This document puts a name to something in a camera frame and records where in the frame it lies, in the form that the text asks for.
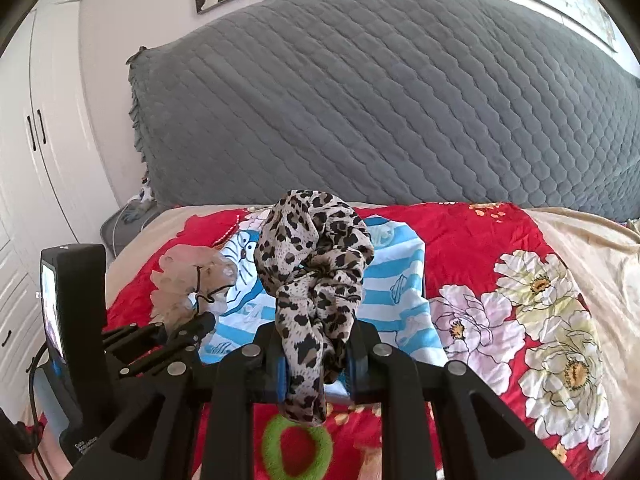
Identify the white wardrobe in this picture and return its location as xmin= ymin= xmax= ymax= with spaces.
xmin=0 ymin=0 xmax=126 ymax=411

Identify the small figurine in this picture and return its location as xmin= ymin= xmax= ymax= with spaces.
xmin=137 ymin=175 xmax=155 ymax=211

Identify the tray with blue striped cloth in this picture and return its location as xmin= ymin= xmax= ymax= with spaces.
xmin=197 ymin=212 xmax=448 ymax=401

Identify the grey quilted headboard cover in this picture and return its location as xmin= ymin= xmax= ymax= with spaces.
xmin=127 ymin=0 xmax=640 ymax=221

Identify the leopard print scrunchie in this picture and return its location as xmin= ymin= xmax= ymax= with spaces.
xmin=254 ymin=189 xmax=376 ymax=428

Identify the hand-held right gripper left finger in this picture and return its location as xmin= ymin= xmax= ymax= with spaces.
xmin=65 ymin=324 xmax=291 ymax=480

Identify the pink sheer scrunchie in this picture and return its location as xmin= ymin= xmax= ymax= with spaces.
xmin=150 ymin=245 xmax=238 ymax=333

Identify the red floral blanket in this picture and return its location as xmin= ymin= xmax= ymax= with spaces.
xmin=102 ymin=202 xmax=613 ymax=480

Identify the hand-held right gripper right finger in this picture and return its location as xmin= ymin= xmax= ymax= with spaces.
xmin=345 ymin=322 xmax=576 ymax=480

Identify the green knitted hair tie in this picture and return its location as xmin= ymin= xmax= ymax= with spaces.
xmin=260 ymin=415 xmax=335 ymax=480

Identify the pale floral wall picture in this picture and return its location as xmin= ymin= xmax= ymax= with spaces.
xmin=520 ymin=0 xmax=618 ymax=52

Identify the grey nightstand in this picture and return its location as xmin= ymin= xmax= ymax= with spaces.
xmin=100 ymin=205 xmax=162 ymax=262

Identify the black cable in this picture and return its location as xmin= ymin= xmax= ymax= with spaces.
xmin=27 ymin=345 xmax=51 ymax=441

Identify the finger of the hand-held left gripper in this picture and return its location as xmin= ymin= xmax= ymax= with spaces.
xmin=119 ymin=312 xmax=217 ymax=378
xmin=102 ymin=324 xmax=168 ymax=356

